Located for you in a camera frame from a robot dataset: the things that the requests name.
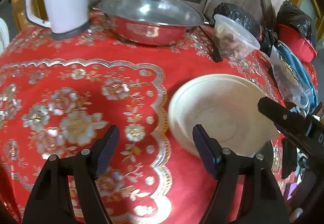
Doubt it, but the cream plastic bowl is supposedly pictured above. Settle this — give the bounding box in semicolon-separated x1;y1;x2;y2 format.
168;74;278;157

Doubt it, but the pink steel-lined mug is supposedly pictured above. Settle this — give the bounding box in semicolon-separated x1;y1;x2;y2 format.
253;141;274;170

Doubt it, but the blue plastic bag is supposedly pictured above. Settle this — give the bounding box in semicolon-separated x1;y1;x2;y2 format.
274;41;319;114

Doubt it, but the clear bag with snacks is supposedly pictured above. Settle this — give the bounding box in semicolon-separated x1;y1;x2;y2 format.
270;46;309;110

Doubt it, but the purple box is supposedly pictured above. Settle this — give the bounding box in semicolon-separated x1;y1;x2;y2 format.
283;182;298;201

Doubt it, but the red plastic basin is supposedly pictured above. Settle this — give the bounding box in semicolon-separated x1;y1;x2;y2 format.
277;24;317;63

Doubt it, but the dark wrapped bundle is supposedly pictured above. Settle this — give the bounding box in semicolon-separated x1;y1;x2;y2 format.
213;3;278;57

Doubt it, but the clear plastic food container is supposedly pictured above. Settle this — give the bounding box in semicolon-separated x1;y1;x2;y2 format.
213;14;260;61

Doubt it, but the red floral tablecloth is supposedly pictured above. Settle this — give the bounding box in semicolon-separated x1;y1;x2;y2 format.
1;12;282;223

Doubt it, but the black plastic bag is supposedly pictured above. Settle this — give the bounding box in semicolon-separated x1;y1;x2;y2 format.
276;0;317;43

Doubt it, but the white ornate chair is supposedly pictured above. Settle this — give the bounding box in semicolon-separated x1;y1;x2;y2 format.
0;18;10;54

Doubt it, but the steel pot with glass lid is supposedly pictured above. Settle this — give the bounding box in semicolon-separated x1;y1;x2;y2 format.
90;0;208;46

